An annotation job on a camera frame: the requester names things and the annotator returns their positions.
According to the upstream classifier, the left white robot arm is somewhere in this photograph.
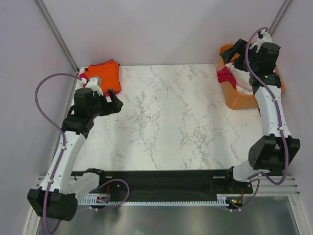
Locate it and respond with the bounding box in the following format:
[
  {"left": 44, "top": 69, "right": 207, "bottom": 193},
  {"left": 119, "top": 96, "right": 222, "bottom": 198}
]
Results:
[{"left": 27, "top": 88, "right": 123, "bottom": 221}]

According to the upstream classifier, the white t shirt red print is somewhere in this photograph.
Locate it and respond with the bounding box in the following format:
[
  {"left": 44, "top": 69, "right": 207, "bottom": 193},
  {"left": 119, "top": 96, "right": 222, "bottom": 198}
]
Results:
[{"left": 225, "top": 63, "right": 253, "bottom": 95}]

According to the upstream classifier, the left aluminium corner post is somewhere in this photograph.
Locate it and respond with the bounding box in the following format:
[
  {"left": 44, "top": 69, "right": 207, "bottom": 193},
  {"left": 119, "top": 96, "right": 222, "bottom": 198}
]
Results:
[{"left": 33, "top": 0, "right": 79, "bottom": 73}]

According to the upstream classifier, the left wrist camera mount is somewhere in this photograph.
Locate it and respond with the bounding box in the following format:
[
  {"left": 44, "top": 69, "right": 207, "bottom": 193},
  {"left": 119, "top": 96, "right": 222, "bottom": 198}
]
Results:
[{"left": 80, "top": 76, "right": 104, "bottom": 96}]

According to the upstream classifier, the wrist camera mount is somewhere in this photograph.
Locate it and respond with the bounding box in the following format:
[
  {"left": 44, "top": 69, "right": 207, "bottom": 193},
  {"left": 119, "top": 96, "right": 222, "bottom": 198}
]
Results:
[
  {"left": 80, "top": 76, "right": 104, "bottom": 96},
  {"left": 249, "top": 29, "right": 272, "bottom": 53}
]

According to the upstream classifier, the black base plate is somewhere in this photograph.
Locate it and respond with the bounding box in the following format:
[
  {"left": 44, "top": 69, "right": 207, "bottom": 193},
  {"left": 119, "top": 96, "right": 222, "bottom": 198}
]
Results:
[{"left": 70, "top": 168, "right": 254, "bottom": 202}]

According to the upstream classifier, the crimson t shirt in basket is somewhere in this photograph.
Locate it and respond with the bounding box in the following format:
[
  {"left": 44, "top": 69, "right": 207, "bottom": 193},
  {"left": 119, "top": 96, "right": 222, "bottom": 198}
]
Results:
[{"left": 216, "top": 66, "right": 237, "bottom": 90}]

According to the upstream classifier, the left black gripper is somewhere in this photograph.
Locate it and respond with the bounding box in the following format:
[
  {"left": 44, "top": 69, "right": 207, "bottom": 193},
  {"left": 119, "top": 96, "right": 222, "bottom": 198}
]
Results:
[{"left": 89, "top": 89, "right": 123, "bottom": 118}]

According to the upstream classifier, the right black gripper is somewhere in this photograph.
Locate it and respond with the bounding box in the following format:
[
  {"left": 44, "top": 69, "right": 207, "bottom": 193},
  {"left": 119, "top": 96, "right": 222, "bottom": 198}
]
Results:
[{"left": 220, "top": 39, "right": 260, "bottom": 73}]

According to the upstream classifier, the aluminium corner post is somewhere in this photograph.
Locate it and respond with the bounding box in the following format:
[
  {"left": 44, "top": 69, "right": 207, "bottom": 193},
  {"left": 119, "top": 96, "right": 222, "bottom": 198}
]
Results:
[
  {"left": 268, "top": 0, "right": 293, "bottom": 36},
  {"left": 33, "top": 0, "right": 79, "bottom": 73}
]

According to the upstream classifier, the right aluminium corner post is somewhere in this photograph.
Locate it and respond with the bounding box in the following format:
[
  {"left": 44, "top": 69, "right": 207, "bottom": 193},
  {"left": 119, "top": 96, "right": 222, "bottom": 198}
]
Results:
[{"left": 268, "top": 0, "right": 293, "bottom": 36}]

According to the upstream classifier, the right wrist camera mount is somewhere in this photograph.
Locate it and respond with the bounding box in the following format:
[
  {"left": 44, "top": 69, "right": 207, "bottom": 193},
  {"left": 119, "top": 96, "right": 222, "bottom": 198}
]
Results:
[{"left": 249, "top": 29, "right": 272, "bottom": 53}]

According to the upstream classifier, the white slotted cable duct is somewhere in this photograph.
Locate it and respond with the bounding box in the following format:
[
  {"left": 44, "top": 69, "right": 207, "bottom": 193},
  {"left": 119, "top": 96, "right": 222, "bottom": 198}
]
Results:
[{"left": 78, "top": 194, "right": 229, "bottom": 207}]

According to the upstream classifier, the orange folded t shirt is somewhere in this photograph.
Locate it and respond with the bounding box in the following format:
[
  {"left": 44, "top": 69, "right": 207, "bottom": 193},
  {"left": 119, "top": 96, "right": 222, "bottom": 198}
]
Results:
[{"left": 87, "top": 62, "right": 122, "bottom": 94}]

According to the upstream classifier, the orange plastic basket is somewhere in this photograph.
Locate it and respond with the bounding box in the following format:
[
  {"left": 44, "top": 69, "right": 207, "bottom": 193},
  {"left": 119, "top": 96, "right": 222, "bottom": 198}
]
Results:
[{"left": 216, "top": 44, "right": 285, "bottom": 110}]

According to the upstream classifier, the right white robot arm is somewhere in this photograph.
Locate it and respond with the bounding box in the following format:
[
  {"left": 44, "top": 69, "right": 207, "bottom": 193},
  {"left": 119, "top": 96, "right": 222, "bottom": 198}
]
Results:
[{"left": 220, "top": 39, "right": 300, "bottom": 193}]

